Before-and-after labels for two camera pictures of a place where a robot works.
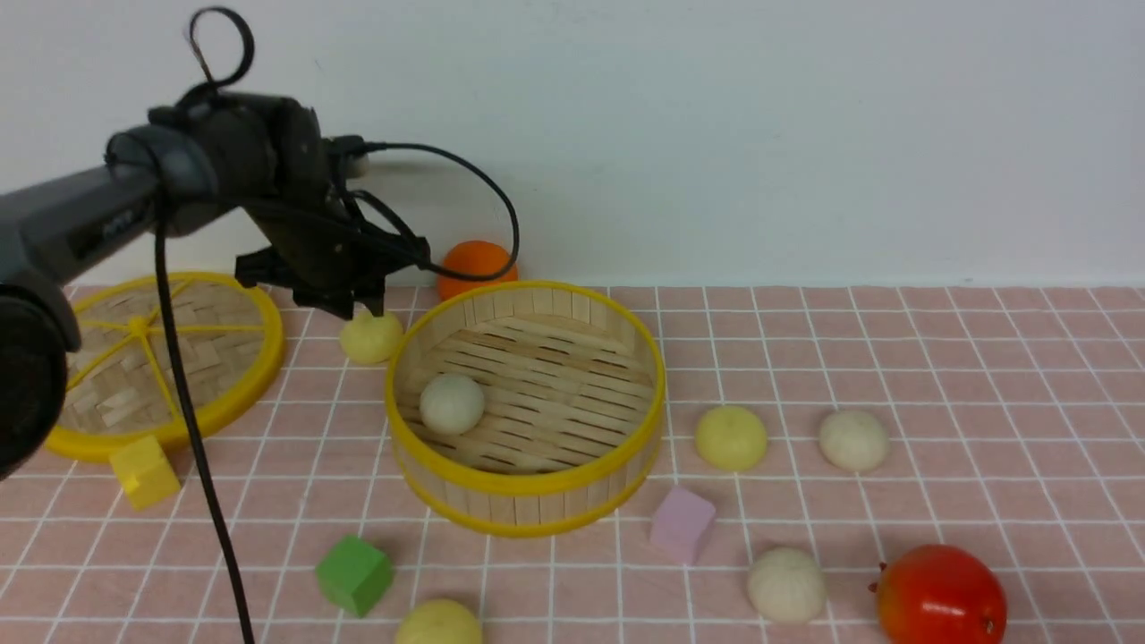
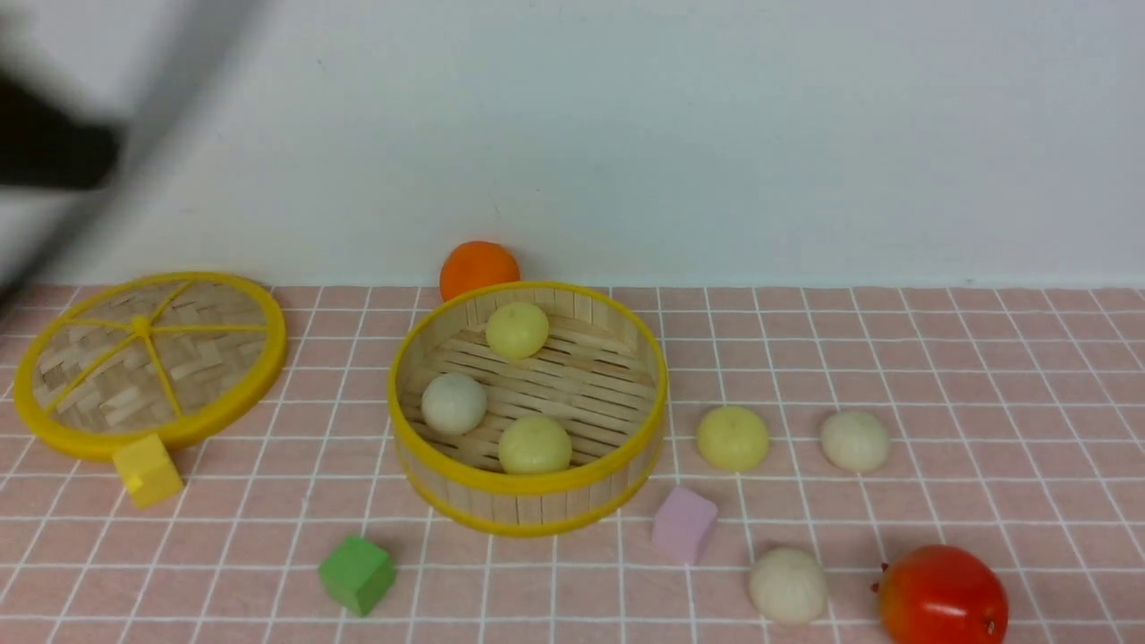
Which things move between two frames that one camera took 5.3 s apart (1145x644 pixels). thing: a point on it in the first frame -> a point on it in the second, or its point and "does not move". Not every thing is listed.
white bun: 854,441 does not move
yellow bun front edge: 438,621 -> 535,444
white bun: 451,404 does not move
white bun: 785,587 does not move
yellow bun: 370,339 -> 517,330
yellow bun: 730,438 does not move
